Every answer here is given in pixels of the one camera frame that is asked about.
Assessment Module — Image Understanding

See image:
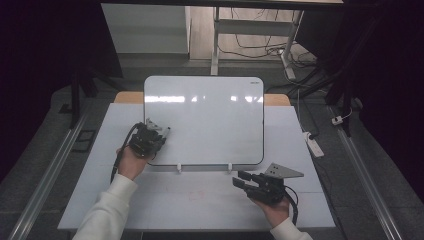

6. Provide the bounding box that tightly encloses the right hand-held gripper cable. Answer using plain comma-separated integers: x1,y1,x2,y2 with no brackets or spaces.
283,184,300,226

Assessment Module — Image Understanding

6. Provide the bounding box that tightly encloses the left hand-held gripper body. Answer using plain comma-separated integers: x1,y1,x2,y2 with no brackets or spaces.
128,118,165,158

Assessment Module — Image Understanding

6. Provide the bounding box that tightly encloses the person's right hand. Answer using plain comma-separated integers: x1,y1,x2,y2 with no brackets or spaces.
251,195,292,230

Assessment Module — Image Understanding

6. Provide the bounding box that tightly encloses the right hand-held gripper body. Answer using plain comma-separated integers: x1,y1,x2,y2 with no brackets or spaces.
247,162,305,205

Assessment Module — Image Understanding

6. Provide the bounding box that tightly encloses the wooden table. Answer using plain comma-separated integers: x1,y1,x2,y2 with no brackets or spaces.
113,91,292,107

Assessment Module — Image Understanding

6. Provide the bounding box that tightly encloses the white desk frame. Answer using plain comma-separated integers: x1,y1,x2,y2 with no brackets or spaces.
209,6,306,81

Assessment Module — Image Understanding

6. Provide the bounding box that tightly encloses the metal floor rail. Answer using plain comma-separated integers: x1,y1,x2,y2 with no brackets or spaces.
8,109,91,240
328,105,404,240

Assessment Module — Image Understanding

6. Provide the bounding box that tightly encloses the black metal stand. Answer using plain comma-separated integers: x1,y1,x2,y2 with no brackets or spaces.
58,66,118,130
289,19,378,138

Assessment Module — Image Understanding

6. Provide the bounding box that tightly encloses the white power strip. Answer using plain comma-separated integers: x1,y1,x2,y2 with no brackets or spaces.
302,131,325,159

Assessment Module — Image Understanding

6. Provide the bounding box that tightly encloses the tangle of black floor cables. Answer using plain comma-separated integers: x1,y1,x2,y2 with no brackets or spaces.
218,7,318,69

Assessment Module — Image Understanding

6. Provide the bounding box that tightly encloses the white whiteboard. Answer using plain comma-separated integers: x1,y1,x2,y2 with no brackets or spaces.
143,75,265,167

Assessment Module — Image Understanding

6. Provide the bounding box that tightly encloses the person's left hand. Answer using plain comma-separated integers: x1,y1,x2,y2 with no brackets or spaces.
116,145,150,182

